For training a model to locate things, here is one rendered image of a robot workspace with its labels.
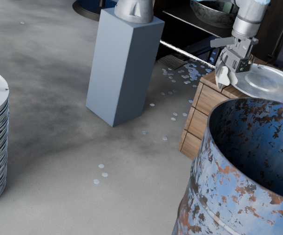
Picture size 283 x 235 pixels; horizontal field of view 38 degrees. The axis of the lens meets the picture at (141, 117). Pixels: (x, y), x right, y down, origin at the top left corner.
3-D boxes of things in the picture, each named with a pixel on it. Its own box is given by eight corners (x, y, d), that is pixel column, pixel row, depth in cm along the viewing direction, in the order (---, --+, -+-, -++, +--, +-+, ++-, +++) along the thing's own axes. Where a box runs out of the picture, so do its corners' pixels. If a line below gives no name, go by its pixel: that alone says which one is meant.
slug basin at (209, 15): (229, 38, 199) (236, 19, 193) (172, 13, 212) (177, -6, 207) (255, 25, 224) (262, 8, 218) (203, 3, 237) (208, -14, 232)
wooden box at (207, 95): (257, 203, 151) (296, 129, 132) (176, 149, 168) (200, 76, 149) (295, 161, 180) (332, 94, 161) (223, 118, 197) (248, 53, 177)
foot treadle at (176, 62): (171, 78, 195) (174, 68, 193) (154, 69, 199) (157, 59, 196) (224, 50, 239) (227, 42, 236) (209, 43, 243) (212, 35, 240)
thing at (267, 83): (305, 113, 139) (306, 111, 139) (222, 89, 141) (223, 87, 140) (295, 76, 163) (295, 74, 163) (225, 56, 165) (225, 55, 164)
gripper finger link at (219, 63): (214, 78, 133) (223, 53, 128) (211, 75, 134) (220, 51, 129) (225, 76, 136) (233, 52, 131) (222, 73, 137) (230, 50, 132)
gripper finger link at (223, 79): (221, 96, 134) (231, 72, 129) (210, 87, 138) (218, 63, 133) (228, 95, 136) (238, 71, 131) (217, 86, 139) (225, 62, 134)
